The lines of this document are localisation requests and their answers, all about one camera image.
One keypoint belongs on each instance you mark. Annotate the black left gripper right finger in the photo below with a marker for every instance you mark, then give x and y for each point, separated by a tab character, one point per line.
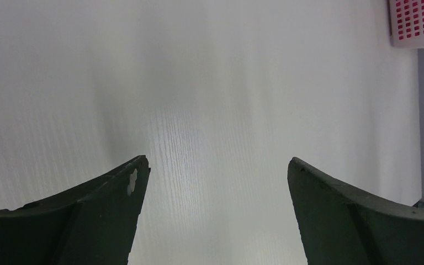
342	224

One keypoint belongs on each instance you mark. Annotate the crumpled magenta t shirt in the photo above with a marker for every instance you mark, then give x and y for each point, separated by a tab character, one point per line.
408	18

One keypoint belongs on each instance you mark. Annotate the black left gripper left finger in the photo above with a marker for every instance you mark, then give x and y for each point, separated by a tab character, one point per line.
92	223

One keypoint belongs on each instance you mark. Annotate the white plastic laundry basket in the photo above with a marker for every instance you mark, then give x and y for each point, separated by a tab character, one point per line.
416	43

